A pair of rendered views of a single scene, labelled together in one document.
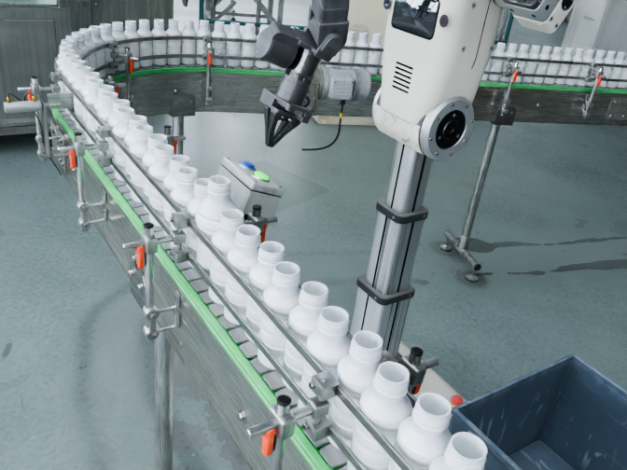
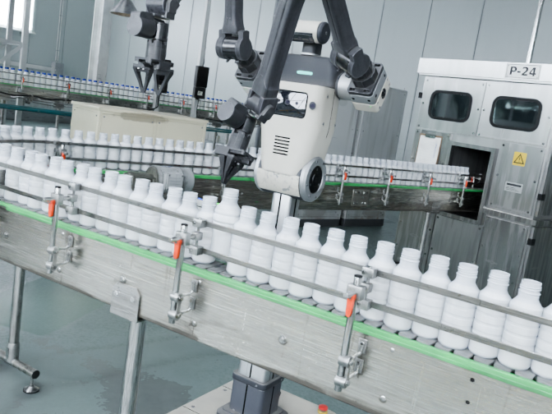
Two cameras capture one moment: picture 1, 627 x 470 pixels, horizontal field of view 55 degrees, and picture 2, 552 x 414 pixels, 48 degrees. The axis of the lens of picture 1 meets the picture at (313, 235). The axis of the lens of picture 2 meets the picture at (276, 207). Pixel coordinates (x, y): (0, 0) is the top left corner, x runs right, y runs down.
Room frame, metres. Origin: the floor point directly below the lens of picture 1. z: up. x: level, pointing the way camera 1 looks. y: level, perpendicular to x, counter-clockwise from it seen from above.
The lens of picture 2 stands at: (-0.50, 0.63, 1.41)
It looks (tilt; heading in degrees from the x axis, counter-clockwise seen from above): 9 degrees down; 337
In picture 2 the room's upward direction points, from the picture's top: 9 degrees clockwise
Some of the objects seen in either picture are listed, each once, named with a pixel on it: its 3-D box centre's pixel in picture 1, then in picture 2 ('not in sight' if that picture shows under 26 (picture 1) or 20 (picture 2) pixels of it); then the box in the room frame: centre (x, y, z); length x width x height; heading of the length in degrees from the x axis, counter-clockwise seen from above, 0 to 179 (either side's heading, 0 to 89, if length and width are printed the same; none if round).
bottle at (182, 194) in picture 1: (187, 211); (186, 224); (1.00, 0.24, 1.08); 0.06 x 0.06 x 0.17
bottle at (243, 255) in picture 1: (244, 275); (264, 246); (0.81, 0.10, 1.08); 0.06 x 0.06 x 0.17
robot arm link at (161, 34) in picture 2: not in sight; (156, 31); (1.35, 0.31, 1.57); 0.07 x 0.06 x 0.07; 127
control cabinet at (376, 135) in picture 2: not in sight; (363, 154); (6.88, -3.61, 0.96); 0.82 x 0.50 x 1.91; 109
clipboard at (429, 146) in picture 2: not in sight; (426, 153); (3.88, -2.48, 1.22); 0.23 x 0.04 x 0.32; 19
